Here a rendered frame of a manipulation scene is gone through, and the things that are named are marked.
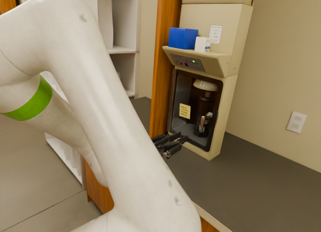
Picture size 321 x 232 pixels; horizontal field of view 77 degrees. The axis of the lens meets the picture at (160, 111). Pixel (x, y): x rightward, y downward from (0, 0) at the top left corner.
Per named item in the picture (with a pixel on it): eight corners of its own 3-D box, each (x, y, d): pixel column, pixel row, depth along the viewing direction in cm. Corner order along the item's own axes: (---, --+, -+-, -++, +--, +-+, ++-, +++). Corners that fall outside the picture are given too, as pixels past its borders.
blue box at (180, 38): (180, 46, 107) (182, 27, 103) (196, 48, 100) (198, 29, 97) (167, 46, 100) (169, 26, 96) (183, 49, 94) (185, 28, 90)
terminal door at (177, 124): (168, 131, 129) (175, 68, 113) (209, 152, 109) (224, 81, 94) (167, 131, 128) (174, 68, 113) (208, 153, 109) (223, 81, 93)
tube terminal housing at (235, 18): (190, 126, 148) (208, 9, 118) (231, 145, 128) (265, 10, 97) (167, 137, 132) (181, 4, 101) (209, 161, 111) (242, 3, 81)
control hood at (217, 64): (175, 64, 113) (176, 45, 109) (227, 77, 93) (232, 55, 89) (160, 66, 105) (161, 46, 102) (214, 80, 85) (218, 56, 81)
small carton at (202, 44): (199, 50, 96) (201, 36, 93) (208, 51, 93) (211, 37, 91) (194, 50, 92) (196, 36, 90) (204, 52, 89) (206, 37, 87)
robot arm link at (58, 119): (17, 131, 44) (60, 99, 46) (3, 101, 49) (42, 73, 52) (96, 170, 75) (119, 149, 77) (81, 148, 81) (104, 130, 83)
